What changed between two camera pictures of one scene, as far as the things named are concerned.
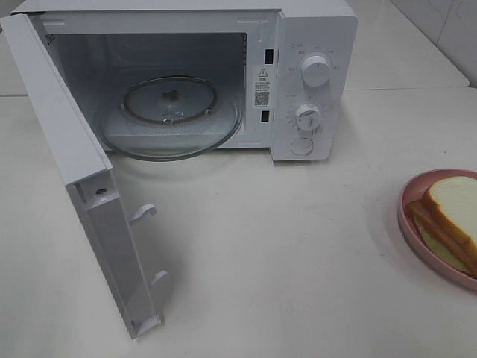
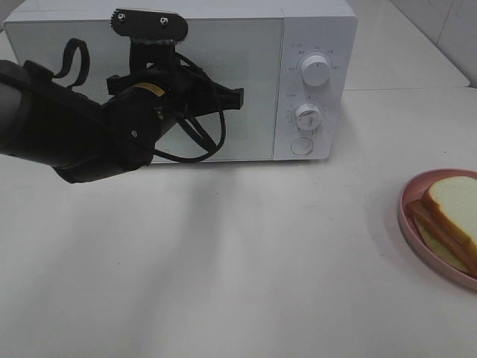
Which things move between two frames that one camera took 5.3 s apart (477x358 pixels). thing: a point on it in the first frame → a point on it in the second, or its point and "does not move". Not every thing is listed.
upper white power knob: (315, 71) does not move
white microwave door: (78, 151) → (241, 54)
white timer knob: (308, 115) does not move
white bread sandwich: (445, 222) does not move
